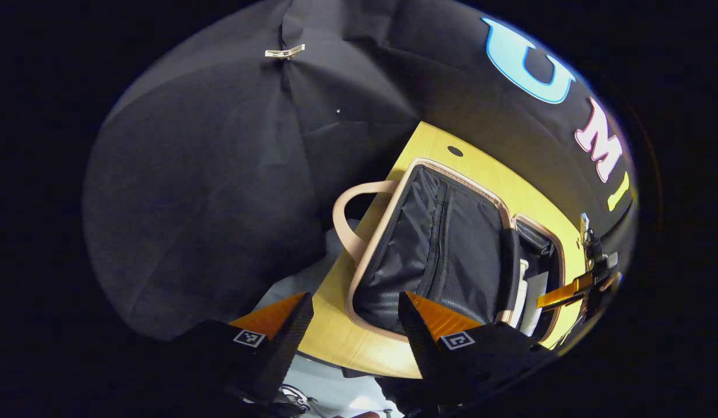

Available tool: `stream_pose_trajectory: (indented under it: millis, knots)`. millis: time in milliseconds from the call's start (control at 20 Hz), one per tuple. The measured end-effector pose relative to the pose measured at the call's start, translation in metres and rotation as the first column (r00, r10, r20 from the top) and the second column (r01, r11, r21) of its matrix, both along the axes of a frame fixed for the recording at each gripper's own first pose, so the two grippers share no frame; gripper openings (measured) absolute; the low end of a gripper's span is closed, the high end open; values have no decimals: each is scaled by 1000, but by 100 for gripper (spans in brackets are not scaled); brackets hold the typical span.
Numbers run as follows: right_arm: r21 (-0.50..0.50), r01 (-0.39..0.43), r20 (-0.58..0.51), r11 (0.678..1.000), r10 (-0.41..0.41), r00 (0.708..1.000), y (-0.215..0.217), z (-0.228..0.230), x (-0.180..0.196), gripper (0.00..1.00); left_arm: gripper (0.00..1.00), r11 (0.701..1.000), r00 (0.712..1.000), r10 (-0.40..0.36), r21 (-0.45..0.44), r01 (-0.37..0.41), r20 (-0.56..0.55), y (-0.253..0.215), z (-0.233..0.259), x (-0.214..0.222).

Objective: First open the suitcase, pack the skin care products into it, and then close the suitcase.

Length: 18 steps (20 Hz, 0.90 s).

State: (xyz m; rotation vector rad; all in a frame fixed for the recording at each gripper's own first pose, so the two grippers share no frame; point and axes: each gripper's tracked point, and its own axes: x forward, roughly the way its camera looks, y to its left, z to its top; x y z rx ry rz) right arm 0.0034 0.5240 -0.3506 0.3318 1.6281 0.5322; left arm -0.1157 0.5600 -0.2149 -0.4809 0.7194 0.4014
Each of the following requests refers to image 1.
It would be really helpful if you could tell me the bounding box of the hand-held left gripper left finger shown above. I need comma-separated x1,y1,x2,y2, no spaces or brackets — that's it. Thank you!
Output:
161,291,315,405

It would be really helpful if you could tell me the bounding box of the person's dark clothing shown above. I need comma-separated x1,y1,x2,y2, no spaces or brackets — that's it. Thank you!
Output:
373,376,446,417

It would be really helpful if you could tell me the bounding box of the white cloth clip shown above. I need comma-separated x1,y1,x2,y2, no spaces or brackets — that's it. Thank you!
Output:
265,44,306,60

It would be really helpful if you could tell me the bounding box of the pink suitcase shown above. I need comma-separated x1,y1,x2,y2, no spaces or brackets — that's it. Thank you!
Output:
333,157,568,349

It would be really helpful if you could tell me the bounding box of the white skin care tube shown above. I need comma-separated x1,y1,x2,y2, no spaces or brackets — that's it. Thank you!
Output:
511,258,531,326

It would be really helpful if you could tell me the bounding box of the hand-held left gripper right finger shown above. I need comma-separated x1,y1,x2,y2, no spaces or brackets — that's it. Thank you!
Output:
398,291,549,405

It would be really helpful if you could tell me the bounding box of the black backdrop cloth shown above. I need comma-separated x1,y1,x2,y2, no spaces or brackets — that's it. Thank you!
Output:
83,0,638,343

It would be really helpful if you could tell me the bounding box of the white pump bottle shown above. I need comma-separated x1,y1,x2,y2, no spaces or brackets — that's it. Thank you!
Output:
521,272,550,337

